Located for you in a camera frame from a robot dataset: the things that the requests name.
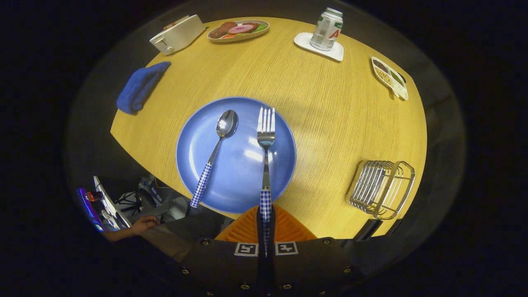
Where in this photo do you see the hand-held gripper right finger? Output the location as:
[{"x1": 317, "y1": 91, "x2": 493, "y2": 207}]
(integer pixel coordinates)
[{"x1": 267, "y1": 205, "x2": 365, "y2": 297}]

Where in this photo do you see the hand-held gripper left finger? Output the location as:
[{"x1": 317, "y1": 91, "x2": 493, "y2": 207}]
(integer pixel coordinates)
[{"x1": 171, "y1": 205, "x2": 264, "y2": 297}]

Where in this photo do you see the fork with blue checked handle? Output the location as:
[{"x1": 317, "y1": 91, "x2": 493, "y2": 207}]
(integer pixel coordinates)
[{"x1": 257, "y1": 106, "x2": 276, "y2": 252}]

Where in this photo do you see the spoon with blue checked handle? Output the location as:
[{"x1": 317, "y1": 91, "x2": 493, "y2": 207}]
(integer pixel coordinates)
[{"x1": 190, "y1": 109, "x2": 239, "y2": 208}]

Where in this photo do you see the blue round plate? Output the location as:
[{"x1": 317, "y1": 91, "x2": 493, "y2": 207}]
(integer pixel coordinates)
[{"x1": 176, "y1": 97, "x2": 297, "y2": 214}]

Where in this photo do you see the laptop with lit screen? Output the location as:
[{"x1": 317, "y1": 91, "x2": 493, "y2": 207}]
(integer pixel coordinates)
[{"x1": 75, "y1": 176, "x2": 132, "y2": 232}]

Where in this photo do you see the blue folded towel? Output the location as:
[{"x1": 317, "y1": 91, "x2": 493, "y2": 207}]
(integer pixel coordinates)
[{"x1": 116, "y1": 61, "x2": 172, "y2": 115}]

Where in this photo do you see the white divided snack tray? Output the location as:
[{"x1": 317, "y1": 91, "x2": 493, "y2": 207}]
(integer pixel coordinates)
[{"x1": 371, "y1": 56, "x2": 409, "y2": 101}]

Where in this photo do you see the white square coaster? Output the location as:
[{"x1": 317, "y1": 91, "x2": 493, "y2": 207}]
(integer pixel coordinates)
[{"x1": 294, "y1": 32, "x2": 344, "y2": 62}]

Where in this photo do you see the beige food plate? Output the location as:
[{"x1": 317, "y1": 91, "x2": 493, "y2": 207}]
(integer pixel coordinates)
[{"x1": 207, "y1": 19, "x2": 270, "y2": 43}]

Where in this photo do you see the white toaster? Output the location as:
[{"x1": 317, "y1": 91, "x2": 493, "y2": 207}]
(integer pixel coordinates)
[{"x1": 149, "y1": 14, "x2": 206, "y2": 56}]

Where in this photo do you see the white drink bottle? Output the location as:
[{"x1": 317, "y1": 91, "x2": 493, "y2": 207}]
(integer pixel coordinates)
[{"x1": 310, "y1": 7, "x2": 344, "y2": 52}]

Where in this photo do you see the brown meat piece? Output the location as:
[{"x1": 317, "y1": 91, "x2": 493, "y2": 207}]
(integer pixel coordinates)
[{"x1": 210, "y1": 21, "x2": 238, "y2": 39}]

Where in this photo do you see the toasted bread slice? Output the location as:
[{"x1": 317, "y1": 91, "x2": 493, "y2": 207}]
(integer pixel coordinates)
[{"x1": 163, "y1": 15, "x2": 190, "y2": 30}]

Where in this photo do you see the metal wire cutlery holder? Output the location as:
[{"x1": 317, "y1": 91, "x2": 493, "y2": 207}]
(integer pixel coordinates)
[{"x1": 346, "y1": 160, "x2": 416, "y2": 220}]

